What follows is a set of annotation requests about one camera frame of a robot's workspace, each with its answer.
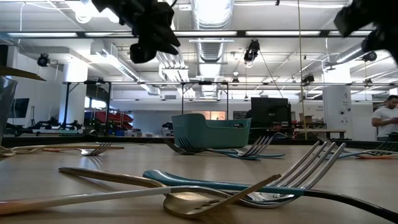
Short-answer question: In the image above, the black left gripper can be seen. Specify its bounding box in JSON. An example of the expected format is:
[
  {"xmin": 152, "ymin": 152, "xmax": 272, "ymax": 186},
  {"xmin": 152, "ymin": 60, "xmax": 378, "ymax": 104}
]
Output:
[{"xmin": 91, "ymin": 0, "xmax": 181, "ymax": 55}]

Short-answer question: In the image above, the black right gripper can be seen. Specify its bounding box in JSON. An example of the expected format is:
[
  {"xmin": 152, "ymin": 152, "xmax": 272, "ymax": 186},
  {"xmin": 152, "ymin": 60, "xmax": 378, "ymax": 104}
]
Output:
[{"xmin": 334, "ymin": 0, "xmax": 398, "ymax": 65}]

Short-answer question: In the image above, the teal green plastic bin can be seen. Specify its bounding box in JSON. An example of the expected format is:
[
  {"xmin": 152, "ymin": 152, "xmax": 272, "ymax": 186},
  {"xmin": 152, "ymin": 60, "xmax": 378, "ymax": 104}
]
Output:
[{"xmin": 170, "ymin": 113, "xmax": 252, "ymax": 149}]

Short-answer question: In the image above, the black ceiling speaker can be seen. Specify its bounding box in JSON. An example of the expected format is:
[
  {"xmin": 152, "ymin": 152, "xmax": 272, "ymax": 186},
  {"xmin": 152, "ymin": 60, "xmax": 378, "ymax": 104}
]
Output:
[
  {"xmin": 361, "ymin": 50, "xmax": 378, "ymax": 63},
  {"xmin": 37, "ymin": 53, "xmax": 51, "ymax": 68}
]

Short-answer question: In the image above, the black overhead crossbar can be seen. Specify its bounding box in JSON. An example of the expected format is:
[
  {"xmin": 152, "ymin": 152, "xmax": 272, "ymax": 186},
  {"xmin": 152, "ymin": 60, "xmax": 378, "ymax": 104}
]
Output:
[{"xmin": 0, "ymin": 29, "xmax": 374, "ymax": 39}]

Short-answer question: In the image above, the person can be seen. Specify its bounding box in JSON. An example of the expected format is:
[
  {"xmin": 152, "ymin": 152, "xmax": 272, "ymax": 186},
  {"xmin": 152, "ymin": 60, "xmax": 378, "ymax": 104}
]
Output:
[{"xmin": 371, "ymin": 95, "xmax": 398, "ymax": 142}]

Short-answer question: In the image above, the red machine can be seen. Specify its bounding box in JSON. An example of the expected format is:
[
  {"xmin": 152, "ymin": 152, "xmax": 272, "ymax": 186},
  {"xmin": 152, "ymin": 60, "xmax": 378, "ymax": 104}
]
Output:
[{"xmin": 93, "ymin": 111, "xmax": 135, "ymax": 131}]

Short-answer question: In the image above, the thin vertical rod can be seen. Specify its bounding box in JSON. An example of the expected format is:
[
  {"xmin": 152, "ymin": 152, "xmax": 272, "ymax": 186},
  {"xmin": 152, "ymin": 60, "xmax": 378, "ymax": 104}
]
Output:
[{"xmin": 297, "ymin": 0, "xmax": 304, "ymax": 140}]

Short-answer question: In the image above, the wooden bench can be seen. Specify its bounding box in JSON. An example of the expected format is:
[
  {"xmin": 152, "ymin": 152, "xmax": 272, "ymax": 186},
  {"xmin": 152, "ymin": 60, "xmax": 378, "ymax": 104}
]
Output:
[{"xmin": 294, "ymin": 128, "xmax": 347, "ymax": 140}]

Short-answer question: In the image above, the black monitor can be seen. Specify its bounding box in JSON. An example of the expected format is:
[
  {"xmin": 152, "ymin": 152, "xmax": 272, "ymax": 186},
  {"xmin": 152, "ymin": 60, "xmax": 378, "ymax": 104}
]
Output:
[{"xmin": 251, "ymin": 96, "xmax": 292, "ymax": 131}]

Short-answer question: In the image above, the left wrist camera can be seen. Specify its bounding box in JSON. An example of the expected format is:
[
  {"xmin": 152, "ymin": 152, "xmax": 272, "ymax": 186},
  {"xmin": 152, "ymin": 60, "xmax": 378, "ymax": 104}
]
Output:
[{"xmin": 129, "ymin": 42, "xmax": 157, "ymax": 65}]

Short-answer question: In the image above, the silver ventilation duct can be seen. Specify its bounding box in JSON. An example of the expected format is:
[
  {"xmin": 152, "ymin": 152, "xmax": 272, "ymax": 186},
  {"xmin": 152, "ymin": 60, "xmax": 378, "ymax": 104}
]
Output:
[{"xmin": 190, "ymin": 0, "xmax": 234, "ymax": 98}]

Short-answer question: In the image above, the black background rig frame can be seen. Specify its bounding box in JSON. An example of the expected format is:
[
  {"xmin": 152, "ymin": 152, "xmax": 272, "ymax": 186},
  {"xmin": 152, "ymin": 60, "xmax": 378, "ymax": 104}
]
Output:
[
  {"xmin": 63, "ymin": 80, "xmax": 113, "ymax": 131},
  {"xmin": 180, "ymin": 81, "xmax": 230, "ymax": 118}
]

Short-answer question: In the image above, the black hanging camera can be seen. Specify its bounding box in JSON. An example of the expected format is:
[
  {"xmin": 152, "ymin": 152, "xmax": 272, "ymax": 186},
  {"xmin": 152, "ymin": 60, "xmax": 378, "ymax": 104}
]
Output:
[{"xmin": 243, "ymin": 39, "xmax": 261, "ymax": 68}]

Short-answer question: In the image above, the black aluminium table frame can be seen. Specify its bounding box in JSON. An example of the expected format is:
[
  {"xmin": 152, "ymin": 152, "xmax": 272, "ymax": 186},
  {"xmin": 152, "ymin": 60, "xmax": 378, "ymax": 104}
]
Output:
[{"xmin": 0, "ymin": 136, "xmax": 398, "ymax": 150}]

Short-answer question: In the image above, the wall screen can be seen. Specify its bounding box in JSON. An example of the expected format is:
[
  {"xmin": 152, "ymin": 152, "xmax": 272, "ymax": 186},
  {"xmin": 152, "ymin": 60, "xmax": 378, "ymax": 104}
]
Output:
[{"xmin": 8, "ymin": 98, "xmax": 31, "ymax": 119}]

